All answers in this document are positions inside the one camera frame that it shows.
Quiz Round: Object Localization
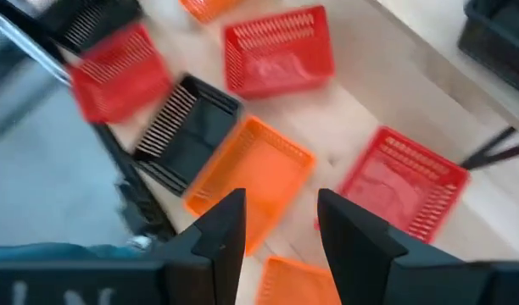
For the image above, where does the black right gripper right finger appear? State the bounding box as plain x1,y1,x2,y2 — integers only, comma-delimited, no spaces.
317,188,490,305

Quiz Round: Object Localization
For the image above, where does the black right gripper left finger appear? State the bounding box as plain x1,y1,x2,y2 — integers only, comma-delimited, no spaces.
151,188,247,305

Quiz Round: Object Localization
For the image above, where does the orange plastic basket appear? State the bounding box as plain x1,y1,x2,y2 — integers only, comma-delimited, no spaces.
254,255,343,305
178,0,243,25
182,114,316,257

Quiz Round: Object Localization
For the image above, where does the red plastic basket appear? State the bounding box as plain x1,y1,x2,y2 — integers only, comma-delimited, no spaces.
313,125,472,246
222,4,336,101
67,23,174,125

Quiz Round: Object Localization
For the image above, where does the black plastic basket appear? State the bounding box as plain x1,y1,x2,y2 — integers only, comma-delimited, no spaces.
36,0,144,54
131,73,244,197
456,0,519,99

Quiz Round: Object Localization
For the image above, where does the wooden shelf with black legs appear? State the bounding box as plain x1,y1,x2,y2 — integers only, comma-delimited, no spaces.
363,0,519,170

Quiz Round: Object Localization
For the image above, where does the black aluminium table frame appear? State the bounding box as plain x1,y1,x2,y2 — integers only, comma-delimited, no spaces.
92,122,136,187

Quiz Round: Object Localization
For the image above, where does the black stand frame beam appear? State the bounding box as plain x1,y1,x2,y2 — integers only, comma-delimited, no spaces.
0,0,72,86

